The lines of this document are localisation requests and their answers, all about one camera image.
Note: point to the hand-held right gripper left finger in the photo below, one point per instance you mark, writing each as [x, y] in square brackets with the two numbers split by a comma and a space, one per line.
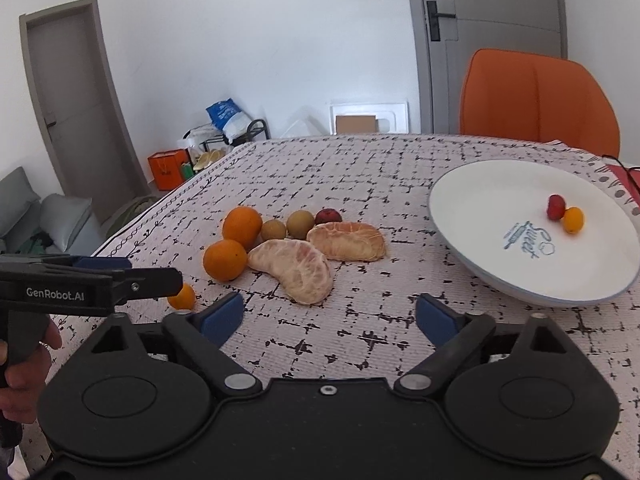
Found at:
[222, 317]

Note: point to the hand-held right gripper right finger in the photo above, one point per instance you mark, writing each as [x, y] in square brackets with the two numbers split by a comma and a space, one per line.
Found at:
[434, 319]

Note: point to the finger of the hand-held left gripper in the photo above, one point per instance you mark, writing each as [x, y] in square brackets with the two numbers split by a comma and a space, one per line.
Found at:
[150, 284]
[102, 263]

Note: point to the kumquat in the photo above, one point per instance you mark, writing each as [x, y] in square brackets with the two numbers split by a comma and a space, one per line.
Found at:
[573, 220]
[185, 300]

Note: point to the orange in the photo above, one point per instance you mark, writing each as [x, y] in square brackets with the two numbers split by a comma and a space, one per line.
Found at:
[224, 260]
[242, 225]

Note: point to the pink curved pomelo segment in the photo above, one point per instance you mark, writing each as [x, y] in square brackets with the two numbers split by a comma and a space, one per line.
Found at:
[295, 265]

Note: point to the brown round fruit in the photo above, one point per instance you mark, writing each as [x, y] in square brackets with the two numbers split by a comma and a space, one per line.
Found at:
[300, 223]
[273, 230]

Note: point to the white round plate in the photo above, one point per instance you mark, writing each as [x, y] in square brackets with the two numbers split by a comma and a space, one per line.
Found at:
[480, 220]

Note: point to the beige pomelo segment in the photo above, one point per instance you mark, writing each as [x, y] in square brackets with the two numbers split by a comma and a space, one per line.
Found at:
[345, 242]

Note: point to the person's left hand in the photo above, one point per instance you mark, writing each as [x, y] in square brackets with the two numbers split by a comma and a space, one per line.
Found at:
[25, 390]

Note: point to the olive green bag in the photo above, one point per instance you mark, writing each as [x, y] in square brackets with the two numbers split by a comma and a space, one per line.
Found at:
[130, 215]

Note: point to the grey sofa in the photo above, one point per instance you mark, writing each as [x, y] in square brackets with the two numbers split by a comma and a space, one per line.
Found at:
[60, 220]

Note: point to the orange shopping bag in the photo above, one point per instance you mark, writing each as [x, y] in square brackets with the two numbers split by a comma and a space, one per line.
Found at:
[167, 167]

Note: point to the pale yellow slippers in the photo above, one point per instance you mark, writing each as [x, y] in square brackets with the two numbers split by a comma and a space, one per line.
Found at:
[207, 159]

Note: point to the dark red plum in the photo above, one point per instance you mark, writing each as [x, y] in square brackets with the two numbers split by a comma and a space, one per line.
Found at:
[327, 216]

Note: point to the brown-framed grey door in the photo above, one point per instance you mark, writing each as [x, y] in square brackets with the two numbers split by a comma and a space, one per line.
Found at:
[75, 110]

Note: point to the white plastic bag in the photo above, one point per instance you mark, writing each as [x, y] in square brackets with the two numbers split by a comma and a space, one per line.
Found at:
[202, 135]

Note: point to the small red fruit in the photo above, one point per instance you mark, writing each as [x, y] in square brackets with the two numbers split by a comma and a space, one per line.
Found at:
[555, 207]

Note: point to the blue printed bag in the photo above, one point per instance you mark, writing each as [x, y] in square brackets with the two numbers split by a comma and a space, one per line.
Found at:
[225, 112]

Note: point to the black metal rack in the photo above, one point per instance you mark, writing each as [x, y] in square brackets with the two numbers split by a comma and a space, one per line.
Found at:
[257, 130]

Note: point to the white foam packaging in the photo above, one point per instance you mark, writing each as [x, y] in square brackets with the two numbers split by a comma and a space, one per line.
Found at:
[392, 115]

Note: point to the brown cardboard piece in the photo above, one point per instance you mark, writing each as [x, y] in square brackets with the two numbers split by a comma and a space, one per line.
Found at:
[355, 125]

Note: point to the red orange printed mat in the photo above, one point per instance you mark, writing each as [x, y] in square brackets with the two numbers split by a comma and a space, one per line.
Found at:
[625, 182]

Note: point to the orange chair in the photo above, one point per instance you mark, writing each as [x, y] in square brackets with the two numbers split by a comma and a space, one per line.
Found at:
[535, 95]

